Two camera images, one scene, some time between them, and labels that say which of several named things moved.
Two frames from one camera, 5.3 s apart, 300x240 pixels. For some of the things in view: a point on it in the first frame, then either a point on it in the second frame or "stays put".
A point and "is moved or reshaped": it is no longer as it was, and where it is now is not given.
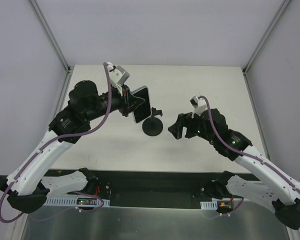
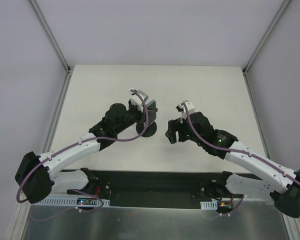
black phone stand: x=153 y=126 is moved or reshaped
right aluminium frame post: x=277 y=16 stays put
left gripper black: x=126 y=101 → x=151 y=110
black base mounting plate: x=160 y=188 stays put
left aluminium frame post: x=44 y=24 stays put
